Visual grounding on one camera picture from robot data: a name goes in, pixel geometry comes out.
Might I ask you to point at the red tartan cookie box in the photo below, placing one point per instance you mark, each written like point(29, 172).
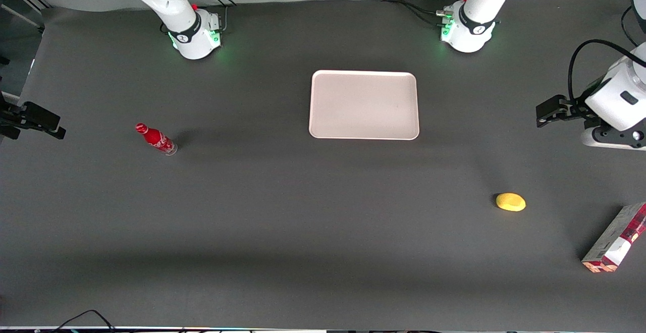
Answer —
point(613, 239)

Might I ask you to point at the red cola bottle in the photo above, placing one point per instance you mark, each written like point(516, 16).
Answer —
point(156, 139)

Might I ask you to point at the yellow lemon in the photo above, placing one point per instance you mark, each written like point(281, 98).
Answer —
point(510, 202)

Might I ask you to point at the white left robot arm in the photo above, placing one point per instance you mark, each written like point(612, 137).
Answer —
point(474, 0)

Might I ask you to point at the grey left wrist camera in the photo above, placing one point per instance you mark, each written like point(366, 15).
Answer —
point(613, 139)

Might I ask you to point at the pale pink rectangular tray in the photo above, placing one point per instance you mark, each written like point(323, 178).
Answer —
point(363, 104)

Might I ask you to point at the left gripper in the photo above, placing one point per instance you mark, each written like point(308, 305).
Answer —
point(574, 109)

